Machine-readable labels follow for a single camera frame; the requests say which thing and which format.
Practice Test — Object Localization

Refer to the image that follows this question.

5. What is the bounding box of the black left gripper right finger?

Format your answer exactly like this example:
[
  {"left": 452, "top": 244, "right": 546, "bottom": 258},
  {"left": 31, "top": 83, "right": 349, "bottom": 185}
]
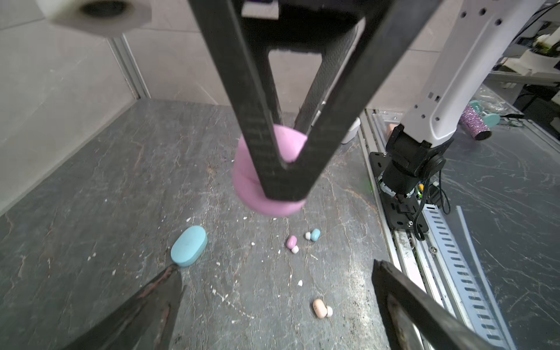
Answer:
[{"left": 372, "top": 260, "right": 494, "bottom": 349}]

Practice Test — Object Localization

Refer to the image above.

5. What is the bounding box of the teal earbud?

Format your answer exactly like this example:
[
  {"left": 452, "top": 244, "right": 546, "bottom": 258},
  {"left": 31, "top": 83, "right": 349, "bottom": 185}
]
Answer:
[{"left": 304, "top": 229, "right": 322, "bottom": 242}]

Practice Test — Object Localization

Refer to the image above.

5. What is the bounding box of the teal earbud charging case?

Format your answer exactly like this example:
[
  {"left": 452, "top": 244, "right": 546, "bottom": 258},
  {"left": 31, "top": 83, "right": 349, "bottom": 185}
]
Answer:
[{"left": 171, "top": 225, "right": 208, "bottom": 267}]

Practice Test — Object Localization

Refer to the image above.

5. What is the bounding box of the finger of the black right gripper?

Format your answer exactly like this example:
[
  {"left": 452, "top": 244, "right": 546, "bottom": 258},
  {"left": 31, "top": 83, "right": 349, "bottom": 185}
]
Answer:
[
  {"left": 267, "top": 1, "right": 440, "bottom": 201},
  {"left": 190, "top": 1, "right": 289, "bottom": 197}
]

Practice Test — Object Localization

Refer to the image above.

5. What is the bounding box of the pink earbud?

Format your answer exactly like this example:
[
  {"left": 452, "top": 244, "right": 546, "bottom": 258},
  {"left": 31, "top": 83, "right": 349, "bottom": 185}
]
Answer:
[{"left": 286, "top": 236, "right": 299, "bottom": 254}]

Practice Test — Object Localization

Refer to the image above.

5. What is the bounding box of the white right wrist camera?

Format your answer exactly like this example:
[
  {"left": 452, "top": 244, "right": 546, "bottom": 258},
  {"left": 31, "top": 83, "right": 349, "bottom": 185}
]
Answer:
[{"left": 36, "top": 0, "right": 152, "bottom": 37}]

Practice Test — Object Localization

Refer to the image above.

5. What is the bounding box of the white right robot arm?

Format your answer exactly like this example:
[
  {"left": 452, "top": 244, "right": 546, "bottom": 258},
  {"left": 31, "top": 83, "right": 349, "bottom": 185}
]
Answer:
[{"left": 190, "top": 1, "right": 540, "bottom": 202}]

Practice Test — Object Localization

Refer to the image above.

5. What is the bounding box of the pink earbud charging case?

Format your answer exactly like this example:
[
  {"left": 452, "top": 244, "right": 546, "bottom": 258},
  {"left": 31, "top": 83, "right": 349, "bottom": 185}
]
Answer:
[{"left": 232, "top": 124, "right": 308, "bottom": 218}]

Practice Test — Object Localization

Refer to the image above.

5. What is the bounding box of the peach earbud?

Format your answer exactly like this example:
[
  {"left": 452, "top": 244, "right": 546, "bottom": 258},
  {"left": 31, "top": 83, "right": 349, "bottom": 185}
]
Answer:
[{"left": 312, "top": 299, "right": 333, "bottom": 319}]

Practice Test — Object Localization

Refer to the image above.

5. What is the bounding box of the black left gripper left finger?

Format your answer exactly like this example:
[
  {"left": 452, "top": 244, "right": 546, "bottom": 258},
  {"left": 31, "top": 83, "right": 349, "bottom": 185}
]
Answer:
[{"left": 65, "top": 264, "right": 183, "bottom": 349}]

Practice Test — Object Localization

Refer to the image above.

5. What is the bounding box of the glitter purple tumbler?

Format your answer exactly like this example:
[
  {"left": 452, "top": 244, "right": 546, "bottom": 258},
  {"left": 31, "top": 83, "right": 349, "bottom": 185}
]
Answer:
[{"left": 459, "top": 100, "right": 501, "bottom": 141}]

